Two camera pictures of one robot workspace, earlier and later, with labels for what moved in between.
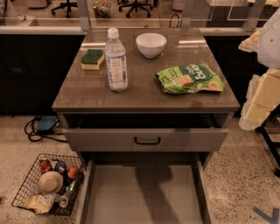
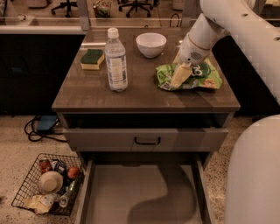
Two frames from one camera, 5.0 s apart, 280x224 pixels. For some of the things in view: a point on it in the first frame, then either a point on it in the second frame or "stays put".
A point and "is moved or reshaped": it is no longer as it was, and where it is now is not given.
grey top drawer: [147, 131] stays put
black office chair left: [68, 4] stays put
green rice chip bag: [190, 78] is moved or reshaped
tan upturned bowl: [51, 182] stays put
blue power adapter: [46, 122] stays put
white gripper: [270, 44] → [192, 52]
